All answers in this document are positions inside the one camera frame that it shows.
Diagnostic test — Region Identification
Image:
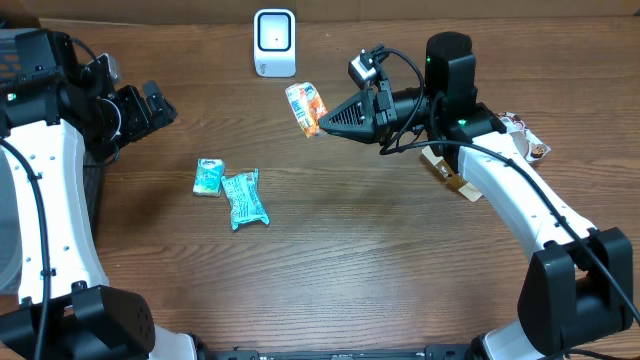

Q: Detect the orange tissue packet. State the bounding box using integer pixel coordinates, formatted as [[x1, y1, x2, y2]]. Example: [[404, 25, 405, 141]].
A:
[[285, 82, 328, 138]]

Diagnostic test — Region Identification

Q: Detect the green Kleenex tissue pack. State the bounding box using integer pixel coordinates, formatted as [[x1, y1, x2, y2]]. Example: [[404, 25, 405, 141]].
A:
[[193, 158, 225, 197]]

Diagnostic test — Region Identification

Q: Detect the light green wipes packet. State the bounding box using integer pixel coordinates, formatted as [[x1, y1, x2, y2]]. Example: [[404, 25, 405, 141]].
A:
[[221, 169, 270, 231]]

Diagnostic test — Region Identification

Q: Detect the clear bagged bread pack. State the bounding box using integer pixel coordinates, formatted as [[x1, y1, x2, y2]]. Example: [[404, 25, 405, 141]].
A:
[[422, 112, 551, 202]]

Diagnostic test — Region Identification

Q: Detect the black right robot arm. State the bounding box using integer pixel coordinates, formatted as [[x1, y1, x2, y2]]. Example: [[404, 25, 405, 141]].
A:
[[319, 32, 639, 359]]

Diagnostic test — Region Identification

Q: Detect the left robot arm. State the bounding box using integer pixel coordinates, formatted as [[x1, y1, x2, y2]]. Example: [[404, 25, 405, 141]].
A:
[[1, 29, 208, 359]]

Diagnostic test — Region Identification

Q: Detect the white barcode scanner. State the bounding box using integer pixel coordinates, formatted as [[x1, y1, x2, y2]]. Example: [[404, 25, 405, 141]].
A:
[[253, 8, 296, 78]]

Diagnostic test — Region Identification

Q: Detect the brown cardboard backdrop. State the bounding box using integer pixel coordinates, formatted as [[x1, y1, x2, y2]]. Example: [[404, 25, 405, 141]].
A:
[[1, 0, 639, 24]]

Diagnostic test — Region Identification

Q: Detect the grey plastic shopping basket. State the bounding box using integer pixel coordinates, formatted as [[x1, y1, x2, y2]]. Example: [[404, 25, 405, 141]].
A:
[[1, 29, 109, 303]]

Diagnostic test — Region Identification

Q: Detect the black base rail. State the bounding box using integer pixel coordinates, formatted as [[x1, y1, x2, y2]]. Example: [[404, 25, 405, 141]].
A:
[[210, 344, 475, 360]]

